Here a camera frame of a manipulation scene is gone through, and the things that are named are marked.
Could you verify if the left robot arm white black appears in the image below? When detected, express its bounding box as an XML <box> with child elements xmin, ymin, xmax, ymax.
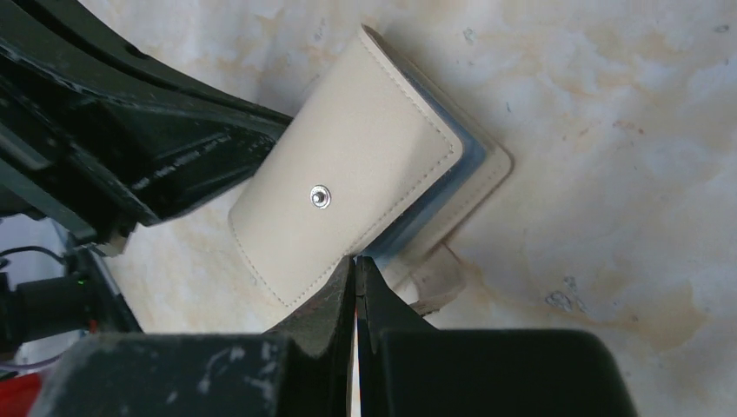
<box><xmin>1</xmin><ymin>1</ymin><xmax>291</xmax><ymax>351</ymax></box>

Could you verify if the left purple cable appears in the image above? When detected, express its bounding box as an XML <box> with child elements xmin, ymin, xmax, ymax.
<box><xmin>0</xmin><ymin>352</ymin><xmax>64</xmax><ymax>374</ymax></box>

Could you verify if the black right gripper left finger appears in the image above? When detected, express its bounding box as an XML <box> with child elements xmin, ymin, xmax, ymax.
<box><xmin>31</xmin><ymin>257</ymin><xmax>355</xmax><ymax>416</ymax></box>

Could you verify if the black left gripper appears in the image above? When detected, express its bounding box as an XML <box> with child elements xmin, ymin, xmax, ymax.
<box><xmin>1</xmin><ymin>1</ymin><xmax>292</xmax><ymax>256</ymax></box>

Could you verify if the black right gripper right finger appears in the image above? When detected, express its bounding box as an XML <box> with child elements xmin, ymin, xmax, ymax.
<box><xmin>355</xmin><ymin>256</ymin><xmax>636</xmax><ymax>416</ymax></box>

